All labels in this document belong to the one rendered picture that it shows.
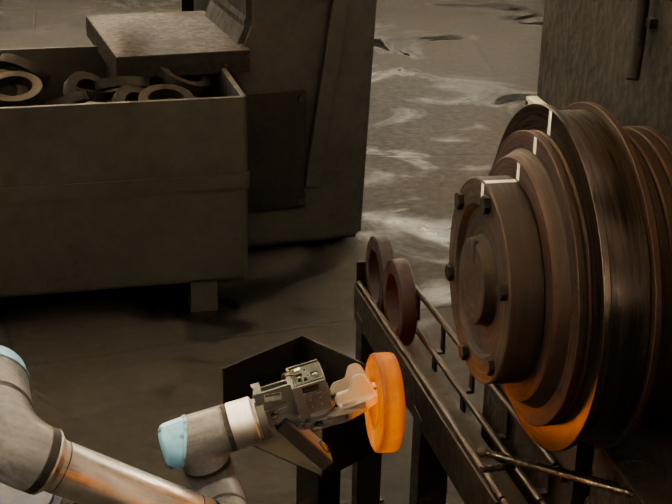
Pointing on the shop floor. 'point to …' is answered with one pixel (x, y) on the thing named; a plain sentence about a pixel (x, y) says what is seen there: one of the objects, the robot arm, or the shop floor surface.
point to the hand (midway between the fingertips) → (384, 391)
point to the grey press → (272, 98)
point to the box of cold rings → (118, 178)
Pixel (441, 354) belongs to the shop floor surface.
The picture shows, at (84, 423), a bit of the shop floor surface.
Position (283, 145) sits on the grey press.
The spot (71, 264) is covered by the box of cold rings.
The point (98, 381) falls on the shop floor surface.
